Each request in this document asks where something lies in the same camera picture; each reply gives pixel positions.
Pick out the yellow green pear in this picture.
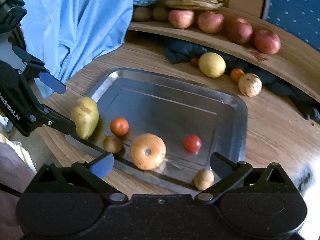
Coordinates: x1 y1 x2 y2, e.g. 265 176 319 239
71 96 99 140

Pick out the small red tomato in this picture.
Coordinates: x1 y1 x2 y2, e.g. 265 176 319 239
190 57 199 68
183 134 202 152

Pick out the small orange tangerine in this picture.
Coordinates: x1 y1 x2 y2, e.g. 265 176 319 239
110 117 129 137
230 68 244 83

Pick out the orange persimmon fruit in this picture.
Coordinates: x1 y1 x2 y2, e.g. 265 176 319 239
130 133 167 170

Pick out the pale speckled round fruit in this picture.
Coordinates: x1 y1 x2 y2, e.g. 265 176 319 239
238 73 263 97

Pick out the yellow lemon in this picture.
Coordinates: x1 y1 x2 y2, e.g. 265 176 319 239
199 52 226 78

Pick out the light blue hanging garment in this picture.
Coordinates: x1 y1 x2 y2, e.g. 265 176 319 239
16 0 160 100

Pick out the metal baking tray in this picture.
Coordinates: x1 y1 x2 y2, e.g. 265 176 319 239
66 68 247 194

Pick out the dark blue cloth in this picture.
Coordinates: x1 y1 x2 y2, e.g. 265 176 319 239
164 39 319 122

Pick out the brown kiwi left shelf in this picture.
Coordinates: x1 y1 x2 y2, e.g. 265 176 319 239
132 7 152 22

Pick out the brown kiwi shelf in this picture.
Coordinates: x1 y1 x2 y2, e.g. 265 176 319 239
152 5 168 22
132 7 152 22

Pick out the wooden raised shelf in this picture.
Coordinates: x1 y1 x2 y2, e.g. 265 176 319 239
129 7 319 101

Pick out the brown kiwi right shelf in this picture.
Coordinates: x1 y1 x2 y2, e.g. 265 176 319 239
152 5 168 22

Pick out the red apple far right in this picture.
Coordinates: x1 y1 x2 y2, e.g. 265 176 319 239
253 29 281 55

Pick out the red apple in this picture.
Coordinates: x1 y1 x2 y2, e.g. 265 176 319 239
197 11 225 34
168 10 195 29
225 18 253 44
253 29 281 55

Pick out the red apple far left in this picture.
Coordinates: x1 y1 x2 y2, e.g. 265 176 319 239
168 10 195 29

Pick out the blue starry panel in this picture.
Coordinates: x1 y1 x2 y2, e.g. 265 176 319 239
262 0 319 51

